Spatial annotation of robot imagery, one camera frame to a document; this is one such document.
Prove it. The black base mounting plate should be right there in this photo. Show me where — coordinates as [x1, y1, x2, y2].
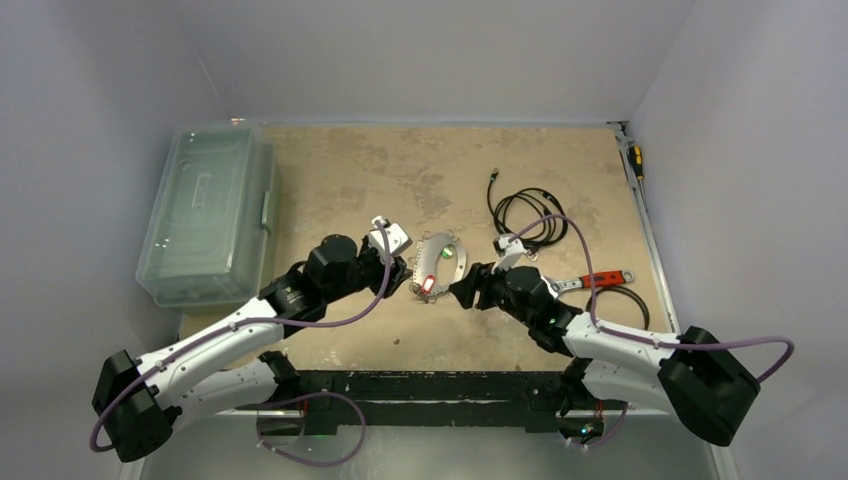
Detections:
[257, 370, 605, 442]

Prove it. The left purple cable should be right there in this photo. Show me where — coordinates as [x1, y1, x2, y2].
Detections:
[88, 222, 393, 454]

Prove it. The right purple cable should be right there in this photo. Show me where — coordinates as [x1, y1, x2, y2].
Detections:
[506, 213, 796, 386]

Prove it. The red handled adjustable wrench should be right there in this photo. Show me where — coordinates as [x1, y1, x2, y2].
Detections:
[543, 270, 636, 296]

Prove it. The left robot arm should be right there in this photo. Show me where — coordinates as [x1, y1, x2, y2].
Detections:
[88, 217, 412, 463]

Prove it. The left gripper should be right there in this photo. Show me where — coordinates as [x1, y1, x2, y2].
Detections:
[324, 231, 412, 304]

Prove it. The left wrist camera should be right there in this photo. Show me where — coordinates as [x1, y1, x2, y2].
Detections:
[366, 216, 413, 257]

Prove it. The coiled black cable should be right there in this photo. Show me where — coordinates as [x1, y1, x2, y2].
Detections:
[486, 169, 570, 253]

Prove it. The green tagged key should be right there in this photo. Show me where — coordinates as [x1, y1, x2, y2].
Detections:
[441, 245, 456, 259]

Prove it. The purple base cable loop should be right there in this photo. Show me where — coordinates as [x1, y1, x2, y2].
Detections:
[254, 390, 368, 469]

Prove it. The yellow handled screwdriver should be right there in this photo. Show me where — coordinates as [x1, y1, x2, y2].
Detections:
[627, 145, 644, 182]

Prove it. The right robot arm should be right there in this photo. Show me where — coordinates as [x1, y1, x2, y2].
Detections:
[448, 264, 761, 447]

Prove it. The translucent green storage box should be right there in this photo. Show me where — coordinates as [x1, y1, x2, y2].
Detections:
[136, 124, 278, 311]

